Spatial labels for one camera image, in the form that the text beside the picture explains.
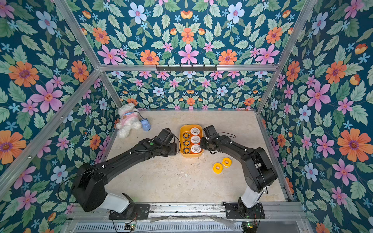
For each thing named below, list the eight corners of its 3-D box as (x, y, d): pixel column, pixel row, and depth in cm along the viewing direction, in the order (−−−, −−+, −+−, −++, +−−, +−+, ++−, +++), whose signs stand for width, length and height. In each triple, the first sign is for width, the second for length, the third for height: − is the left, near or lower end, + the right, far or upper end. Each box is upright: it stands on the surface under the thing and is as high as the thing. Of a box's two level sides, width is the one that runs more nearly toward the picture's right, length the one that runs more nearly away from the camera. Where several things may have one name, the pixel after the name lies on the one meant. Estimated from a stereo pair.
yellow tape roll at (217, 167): (213, 173, 89) (213, 172, 87) (212, 163, 93) (212, 162, 91) (222, 173, 89) (223, 172, 87) (221, 163, 93) (222, 162, 91)
